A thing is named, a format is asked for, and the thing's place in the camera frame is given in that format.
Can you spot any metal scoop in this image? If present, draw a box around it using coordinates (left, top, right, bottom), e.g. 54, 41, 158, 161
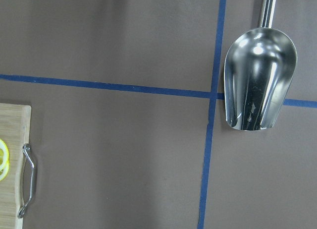
223, 0, 297, 131

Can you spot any bamboo cutting board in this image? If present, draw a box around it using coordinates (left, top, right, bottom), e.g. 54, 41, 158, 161
0, 103, 31, 229

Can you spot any upper lemon slice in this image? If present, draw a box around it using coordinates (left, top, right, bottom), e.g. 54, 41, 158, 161
0, 139, 9, 171

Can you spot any lower stacked lemon slice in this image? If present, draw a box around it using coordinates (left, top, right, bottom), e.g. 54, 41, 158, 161
0, 162, 10, 181

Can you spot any metal board handle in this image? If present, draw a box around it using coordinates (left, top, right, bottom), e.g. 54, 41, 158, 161
17, 144, 38, 219

